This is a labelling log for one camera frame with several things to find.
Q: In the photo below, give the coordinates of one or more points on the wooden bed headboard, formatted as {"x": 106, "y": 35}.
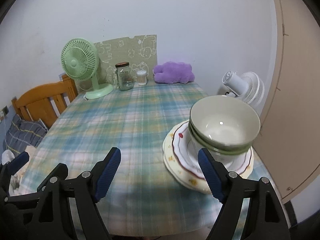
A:
{"x": 45, "y": 102}

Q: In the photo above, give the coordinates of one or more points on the large white green-rimmed bowl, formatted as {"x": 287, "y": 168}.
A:
{"x": 220, "y": 149}

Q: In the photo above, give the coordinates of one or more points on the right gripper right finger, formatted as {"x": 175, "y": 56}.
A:
{"x": 265, "y": 217}

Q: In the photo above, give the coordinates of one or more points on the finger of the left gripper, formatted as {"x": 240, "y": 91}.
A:
{"x": 12, "y": 226}

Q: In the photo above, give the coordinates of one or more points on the small floral white bowl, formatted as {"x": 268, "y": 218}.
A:
{"x": 227, "y": 159}

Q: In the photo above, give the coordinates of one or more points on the green desk fan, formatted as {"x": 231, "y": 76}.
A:
{"x": 80, "y": 61}

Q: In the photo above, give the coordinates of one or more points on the green cartoon wall cloth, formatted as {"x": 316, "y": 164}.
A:
{"x": 139, "y": 51}

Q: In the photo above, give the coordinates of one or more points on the green rimmed bowl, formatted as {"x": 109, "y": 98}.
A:
{"x": 222, "y": 120}

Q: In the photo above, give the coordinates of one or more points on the white small fan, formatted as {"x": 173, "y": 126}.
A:
{"x": 247, "y": 87}

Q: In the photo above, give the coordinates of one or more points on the cotton swab container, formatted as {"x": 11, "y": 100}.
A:
{"x": 142, "y": 77}

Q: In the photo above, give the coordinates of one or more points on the white crumpled cloth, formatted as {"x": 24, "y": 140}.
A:
{"x": 17, "y": 171}

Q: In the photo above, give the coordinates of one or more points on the glass jar with black lid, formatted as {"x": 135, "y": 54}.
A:
{"x": 124, "y": 77}

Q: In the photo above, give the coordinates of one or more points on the purple plush toy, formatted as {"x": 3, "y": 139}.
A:
{"x": 173, "y": 72}

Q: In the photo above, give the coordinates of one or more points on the beige wooden door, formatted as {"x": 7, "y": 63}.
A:
{"x": 288, "y": 143}

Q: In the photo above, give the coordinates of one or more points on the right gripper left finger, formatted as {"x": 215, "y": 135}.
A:
{"x": 52, "y": 218}

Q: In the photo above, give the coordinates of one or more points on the plaid tablecloth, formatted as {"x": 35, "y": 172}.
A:
{"x": 144, "y": 199}

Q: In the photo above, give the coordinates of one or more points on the grey plaid pillow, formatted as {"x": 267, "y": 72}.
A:
{"x": 23, "y": 133}

